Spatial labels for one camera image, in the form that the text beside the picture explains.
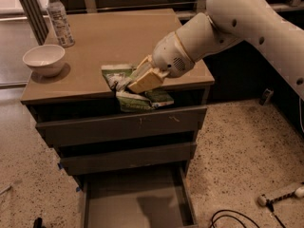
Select brown drawer cabinet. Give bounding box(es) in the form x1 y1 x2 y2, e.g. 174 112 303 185
21 9 214 163

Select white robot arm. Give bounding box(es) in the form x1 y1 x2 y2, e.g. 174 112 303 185
128 0 304 99

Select small black device on floor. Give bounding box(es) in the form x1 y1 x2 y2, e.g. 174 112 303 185
259 88 274 105

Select white ceramic bowl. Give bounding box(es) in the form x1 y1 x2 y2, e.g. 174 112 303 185
23 45 66 77

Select black object at floor edge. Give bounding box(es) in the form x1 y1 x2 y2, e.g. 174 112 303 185
33 218 43 228

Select clear plastic water bottle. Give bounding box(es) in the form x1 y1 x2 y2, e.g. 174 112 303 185
46 0 75 48

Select white power strip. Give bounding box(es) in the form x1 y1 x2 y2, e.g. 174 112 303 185
257 182 304 207

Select open bottom grey drawer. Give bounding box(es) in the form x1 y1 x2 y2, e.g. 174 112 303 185
82 164 199 228

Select green jalapeno chip bag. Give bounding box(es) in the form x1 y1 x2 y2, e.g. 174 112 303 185
101 64 174 112

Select middle grey drawer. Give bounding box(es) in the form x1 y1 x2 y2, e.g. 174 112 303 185
61 142 197 176

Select black cable on floor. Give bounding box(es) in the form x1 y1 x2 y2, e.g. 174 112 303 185
208 202 288 228

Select top grey drawer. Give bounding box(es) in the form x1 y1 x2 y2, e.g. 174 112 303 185
36 105 207 147

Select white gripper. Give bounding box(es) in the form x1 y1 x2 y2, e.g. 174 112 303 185
127 32 195 94

